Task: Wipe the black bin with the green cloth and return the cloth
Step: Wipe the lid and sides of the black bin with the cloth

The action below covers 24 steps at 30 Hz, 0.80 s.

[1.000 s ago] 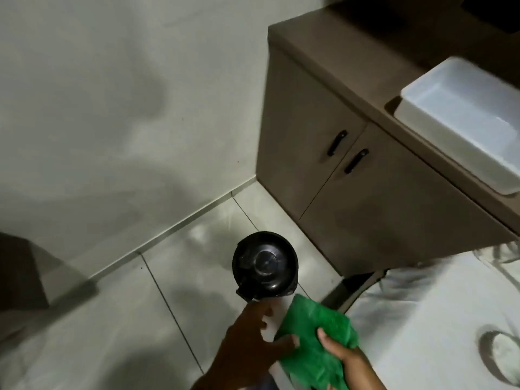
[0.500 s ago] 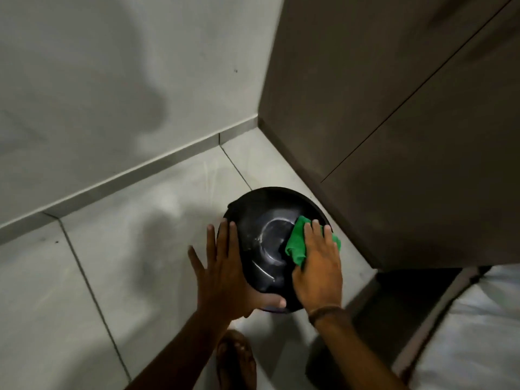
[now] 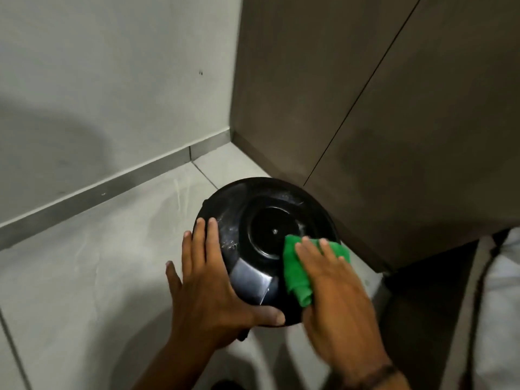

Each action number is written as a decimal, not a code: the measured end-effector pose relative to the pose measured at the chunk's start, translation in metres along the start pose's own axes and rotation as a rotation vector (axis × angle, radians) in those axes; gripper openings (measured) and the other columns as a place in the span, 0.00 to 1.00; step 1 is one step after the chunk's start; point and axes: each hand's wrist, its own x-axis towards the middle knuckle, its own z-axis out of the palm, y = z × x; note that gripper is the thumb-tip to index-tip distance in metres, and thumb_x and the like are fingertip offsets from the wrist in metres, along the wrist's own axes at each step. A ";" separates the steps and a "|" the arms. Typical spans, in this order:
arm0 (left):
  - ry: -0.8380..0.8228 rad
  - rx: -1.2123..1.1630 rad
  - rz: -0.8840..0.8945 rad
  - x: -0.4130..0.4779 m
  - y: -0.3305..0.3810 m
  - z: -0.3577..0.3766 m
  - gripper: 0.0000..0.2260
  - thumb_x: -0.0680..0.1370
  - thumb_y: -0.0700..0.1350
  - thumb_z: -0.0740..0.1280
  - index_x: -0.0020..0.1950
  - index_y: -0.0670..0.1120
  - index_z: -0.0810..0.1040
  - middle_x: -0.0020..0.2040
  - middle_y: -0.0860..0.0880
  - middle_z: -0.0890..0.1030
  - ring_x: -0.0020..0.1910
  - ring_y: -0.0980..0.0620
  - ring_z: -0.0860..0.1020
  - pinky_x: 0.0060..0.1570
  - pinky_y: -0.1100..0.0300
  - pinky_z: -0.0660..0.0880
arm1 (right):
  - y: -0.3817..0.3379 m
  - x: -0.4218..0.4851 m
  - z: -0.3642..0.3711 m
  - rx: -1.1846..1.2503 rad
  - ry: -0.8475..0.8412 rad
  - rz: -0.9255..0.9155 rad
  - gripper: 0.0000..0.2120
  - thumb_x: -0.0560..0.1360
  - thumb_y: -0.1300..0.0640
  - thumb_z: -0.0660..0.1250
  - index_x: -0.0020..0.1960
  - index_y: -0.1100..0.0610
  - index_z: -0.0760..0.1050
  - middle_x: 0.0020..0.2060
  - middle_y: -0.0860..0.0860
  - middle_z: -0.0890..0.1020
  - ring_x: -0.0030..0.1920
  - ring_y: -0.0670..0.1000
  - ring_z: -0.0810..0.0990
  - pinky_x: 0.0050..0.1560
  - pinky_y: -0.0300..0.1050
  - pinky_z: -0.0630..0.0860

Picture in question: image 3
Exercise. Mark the person's right hand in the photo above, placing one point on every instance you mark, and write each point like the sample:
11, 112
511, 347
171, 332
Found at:
341, 316

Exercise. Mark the person's left hand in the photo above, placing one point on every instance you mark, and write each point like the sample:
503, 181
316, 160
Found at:
207, 304

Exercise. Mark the person's left thumb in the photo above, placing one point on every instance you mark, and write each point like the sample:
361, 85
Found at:
266, 315

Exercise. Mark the person's left little finger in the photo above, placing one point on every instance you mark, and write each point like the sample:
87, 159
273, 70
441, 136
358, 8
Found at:
173, 278

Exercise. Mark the person's left middle finger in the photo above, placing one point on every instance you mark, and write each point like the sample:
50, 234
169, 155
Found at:
199, 245

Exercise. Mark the person's right fingers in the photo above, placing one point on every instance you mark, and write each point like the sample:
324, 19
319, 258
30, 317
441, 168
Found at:
315, 253

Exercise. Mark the green cleaning cloth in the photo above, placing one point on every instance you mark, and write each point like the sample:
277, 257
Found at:
294, 276

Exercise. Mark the black round plastic bin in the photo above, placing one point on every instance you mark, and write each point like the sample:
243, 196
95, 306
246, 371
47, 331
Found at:
252, 231

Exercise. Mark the person's right forearm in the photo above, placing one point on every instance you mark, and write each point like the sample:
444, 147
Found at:
365, 381

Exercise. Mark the person's left forearm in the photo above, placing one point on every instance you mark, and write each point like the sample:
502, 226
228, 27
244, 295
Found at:
178, 367

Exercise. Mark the grey metal skirting strip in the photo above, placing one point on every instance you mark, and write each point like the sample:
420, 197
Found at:
101, 190

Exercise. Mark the dark beaded wristband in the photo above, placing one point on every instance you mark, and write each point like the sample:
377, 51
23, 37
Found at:
378, 374

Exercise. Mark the wide brown cabinet door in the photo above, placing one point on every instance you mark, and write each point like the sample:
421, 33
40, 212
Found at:
426, 138

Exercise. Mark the narrow brown cabinet door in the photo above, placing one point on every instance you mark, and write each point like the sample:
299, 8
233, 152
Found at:
300, 77

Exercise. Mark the white garment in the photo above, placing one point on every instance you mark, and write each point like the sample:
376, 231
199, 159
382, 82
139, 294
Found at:
501, 320

